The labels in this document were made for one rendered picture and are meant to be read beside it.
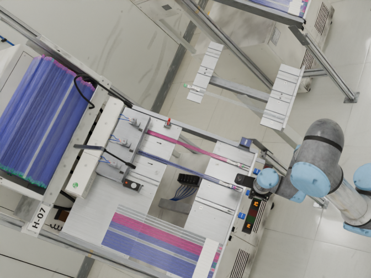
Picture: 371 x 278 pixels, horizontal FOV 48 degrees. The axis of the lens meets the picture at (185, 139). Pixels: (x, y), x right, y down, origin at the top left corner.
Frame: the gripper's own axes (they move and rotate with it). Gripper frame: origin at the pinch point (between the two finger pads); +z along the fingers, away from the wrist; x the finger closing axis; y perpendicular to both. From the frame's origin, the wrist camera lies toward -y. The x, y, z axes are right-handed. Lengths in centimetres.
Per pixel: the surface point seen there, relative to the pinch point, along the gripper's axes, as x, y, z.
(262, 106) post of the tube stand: 48, -7, 13
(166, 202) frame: -12, -39, 44
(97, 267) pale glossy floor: -65, -87, 183
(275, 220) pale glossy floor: 6, 26, 74
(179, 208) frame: -13.4, -30.0, 35.4
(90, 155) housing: -12, -74, -6
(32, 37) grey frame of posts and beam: 22, -109, -35
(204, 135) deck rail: 19.0, -29.2, 2.0
